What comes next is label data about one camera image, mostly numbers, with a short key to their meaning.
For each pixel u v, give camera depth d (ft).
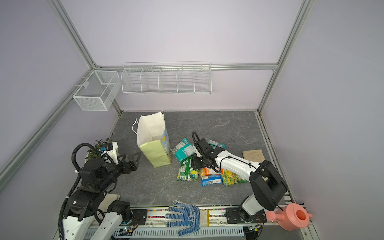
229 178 2.77
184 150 3.08
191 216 2.44
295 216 2.11
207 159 2.03
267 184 1.43
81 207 1.44
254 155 3.14
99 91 3.21
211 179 2.78
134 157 3.16
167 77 3.25
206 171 2.79
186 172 2.78
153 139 3.26
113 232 1.94
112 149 1.92
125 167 1.93
